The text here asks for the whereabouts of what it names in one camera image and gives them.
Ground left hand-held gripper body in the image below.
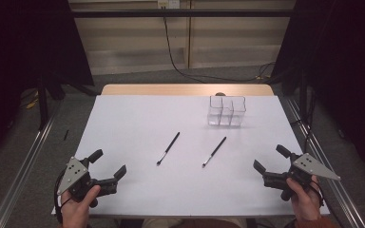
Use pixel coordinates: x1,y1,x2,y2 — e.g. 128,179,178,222
56,156,119,209

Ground black makeup brush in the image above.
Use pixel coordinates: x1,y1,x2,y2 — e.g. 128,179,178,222
156,131,182,167

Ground white wall outlet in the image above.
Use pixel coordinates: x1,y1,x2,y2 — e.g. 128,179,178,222
157,0,182,10

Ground metal desk leg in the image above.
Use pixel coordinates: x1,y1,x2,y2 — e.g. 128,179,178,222
186,0,193,69

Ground thin black floor cable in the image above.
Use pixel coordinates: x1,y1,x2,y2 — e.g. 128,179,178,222
289,91,318,154

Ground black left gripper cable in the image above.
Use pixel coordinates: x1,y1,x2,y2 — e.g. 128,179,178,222
53,169,69,222

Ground long black power cable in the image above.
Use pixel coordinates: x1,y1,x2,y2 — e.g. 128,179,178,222
162,8,277,84

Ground aluminium floor rail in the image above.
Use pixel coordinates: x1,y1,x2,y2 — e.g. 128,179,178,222
284,96,365,228
0,97,65,228

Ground black metal stand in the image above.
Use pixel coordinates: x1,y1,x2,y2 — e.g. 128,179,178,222
35,71,100,131
281,67,310,125

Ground person's left hand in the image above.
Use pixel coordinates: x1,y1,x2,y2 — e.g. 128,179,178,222
60,184,103,228

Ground black horizontal bar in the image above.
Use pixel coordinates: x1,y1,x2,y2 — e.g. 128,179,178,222
70,9,297,19

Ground clear acrylic organizer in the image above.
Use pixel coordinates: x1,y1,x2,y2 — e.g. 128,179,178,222
206,95,247,127

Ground person's right hand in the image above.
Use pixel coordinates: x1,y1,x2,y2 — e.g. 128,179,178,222
285,175,324,222

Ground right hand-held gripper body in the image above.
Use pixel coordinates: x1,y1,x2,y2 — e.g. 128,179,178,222
261,152,342,202

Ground white table mat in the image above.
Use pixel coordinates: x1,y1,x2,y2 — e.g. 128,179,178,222
50,94,331,219

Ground person's beige trousers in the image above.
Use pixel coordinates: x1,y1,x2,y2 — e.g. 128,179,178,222
142,217,249,228

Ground black curtain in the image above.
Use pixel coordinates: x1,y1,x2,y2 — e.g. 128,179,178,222
0,0,95,170
269,0,365,175

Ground black pen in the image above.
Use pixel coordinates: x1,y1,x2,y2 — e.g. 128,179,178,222
202,136,227,169

